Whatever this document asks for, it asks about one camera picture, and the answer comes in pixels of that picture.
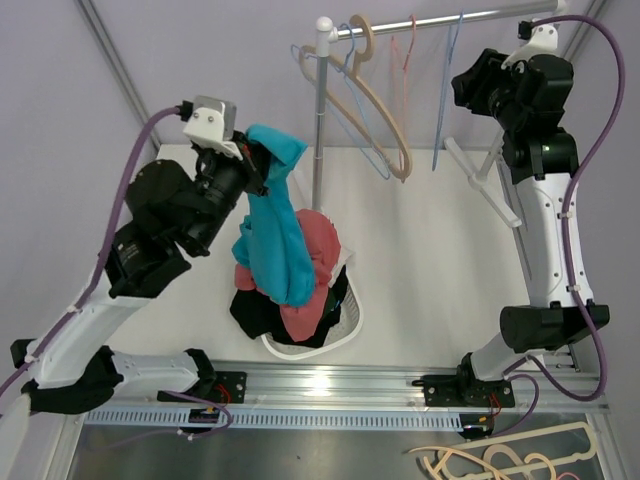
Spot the white t shirt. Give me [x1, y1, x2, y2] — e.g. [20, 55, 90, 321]
[332, 245, 355, 280]

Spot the white perforated basket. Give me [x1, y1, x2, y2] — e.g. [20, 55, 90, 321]
[259, 209, 365, 361]

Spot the beige wooden hanger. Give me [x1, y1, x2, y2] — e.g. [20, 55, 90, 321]
[298, 13, 414, 182]

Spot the light blue wire hanger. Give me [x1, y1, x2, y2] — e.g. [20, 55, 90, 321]
[291, 15, 412, 185]

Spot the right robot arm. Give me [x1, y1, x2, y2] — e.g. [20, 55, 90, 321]
[452, 49, 610, 405]

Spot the teal t shirt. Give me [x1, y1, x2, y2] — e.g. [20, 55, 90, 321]
[232, 124, 315, 307]

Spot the metal clothes rack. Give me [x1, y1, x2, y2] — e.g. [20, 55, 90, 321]
[293, 1, 567, 211]

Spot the beige hangers pile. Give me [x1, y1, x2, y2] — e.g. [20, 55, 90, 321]
[408, 421, 598, 479]

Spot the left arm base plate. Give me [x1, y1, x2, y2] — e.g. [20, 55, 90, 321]
[180, 371, 247, 405]

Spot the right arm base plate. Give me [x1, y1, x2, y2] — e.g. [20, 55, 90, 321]
[411, 375, 515, 408]

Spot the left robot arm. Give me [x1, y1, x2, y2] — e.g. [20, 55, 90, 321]
[11, 131, 271, 415]

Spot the salmon pink shirt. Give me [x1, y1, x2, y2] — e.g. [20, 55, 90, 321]
[230, 209, 349, 348]

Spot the pink wire hanger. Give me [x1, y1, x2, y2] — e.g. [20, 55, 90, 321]
[388, 13, 419, 171]

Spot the black t shirt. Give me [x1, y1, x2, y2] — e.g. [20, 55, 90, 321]
[230, 266, 349, 349]

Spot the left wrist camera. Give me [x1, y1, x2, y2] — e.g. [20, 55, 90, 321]
[183, 95, 242, 160]

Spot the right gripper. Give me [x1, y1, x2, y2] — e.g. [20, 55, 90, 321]
[452, 49, 528, 133]

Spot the aluminium mounting rail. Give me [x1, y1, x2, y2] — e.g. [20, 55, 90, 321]
[94, 360, 610, 414]

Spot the white slotted cable duct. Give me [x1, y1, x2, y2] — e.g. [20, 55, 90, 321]
[85, 406, 463, 432]

